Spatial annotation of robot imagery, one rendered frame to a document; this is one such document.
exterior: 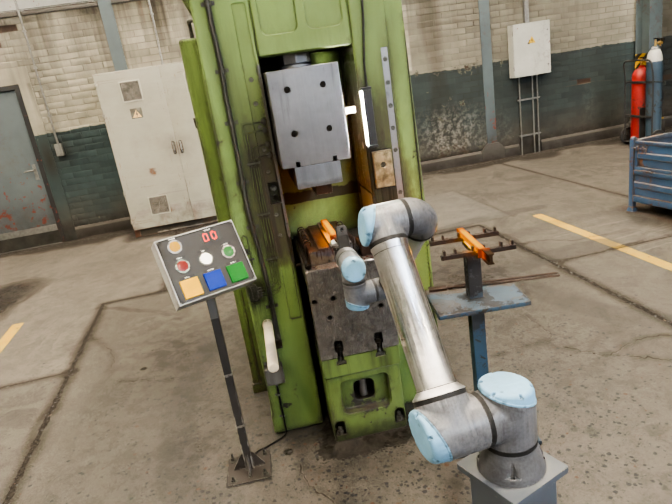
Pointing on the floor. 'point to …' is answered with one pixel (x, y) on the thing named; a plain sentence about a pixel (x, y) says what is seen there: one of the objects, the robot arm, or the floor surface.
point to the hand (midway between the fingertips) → (336, 238)
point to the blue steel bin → (650, 171)
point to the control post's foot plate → (237, 475)
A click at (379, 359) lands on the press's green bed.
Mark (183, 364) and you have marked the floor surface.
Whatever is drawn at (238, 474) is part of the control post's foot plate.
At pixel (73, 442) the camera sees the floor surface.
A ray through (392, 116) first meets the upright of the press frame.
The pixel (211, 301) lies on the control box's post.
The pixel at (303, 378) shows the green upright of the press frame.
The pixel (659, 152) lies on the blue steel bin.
